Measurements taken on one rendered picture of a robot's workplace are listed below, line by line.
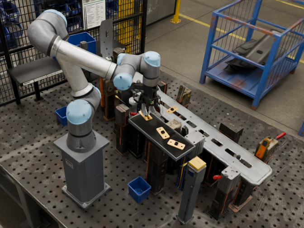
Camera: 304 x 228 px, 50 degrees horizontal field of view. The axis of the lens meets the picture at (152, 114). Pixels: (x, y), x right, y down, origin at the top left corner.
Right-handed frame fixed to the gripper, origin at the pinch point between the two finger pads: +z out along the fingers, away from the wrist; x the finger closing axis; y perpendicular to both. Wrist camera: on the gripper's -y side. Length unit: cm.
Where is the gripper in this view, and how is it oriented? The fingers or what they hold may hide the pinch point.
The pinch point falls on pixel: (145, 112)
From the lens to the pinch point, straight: 169.8
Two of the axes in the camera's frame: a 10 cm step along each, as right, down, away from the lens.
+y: 5.1, 5.8, -6.4
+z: -0.7, 7.7, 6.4
